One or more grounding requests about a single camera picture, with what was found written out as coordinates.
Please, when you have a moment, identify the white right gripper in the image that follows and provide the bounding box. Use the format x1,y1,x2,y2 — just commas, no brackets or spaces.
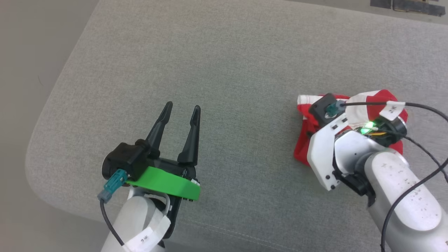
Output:
307,117,408,191

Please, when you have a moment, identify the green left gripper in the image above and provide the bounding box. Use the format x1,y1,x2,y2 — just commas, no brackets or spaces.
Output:
126,101,202,241

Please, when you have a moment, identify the red basketball jersey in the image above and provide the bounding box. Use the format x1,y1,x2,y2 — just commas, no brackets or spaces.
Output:
293,89,408,167

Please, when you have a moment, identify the white cable label tag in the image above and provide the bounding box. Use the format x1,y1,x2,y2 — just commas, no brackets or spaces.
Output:
379,101,406,121

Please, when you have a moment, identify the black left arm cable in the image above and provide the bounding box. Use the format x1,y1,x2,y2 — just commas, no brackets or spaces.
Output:
97,169,128,247

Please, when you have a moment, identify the long black floor mat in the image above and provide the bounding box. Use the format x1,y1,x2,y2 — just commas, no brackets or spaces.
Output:
392,0,446,17

